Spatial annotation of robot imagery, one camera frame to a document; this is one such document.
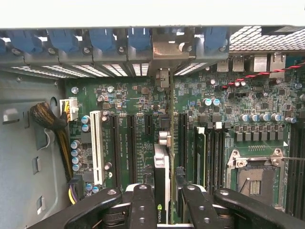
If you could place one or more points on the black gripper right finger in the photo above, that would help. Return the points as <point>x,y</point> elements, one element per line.
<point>201,207</point>

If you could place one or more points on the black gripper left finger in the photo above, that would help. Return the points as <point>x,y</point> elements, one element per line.
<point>141,207</point>

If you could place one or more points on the black RAM slot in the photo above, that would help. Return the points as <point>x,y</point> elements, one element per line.
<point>222,157</point>
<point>216,157</point>
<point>209,157</point>

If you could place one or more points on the CPU socket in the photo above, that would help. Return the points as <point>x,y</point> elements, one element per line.
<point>252,181</point>

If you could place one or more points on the white expansion slot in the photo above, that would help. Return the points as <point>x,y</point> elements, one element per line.
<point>97,148</point>

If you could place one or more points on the short black expansion slot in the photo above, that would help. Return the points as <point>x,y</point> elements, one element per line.
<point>148,124</point>

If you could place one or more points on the thin locking lever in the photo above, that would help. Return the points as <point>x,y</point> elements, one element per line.
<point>295,159</point>

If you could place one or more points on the green motherboard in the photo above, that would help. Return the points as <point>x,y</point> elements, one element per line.
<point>133,100</point>

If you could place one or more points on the white power connector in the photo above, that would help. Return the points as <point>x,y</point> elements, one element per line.
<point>71,107</point>

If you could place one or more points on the open PC case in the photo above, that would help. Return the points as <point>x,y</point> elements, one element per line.
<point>23,155</point>

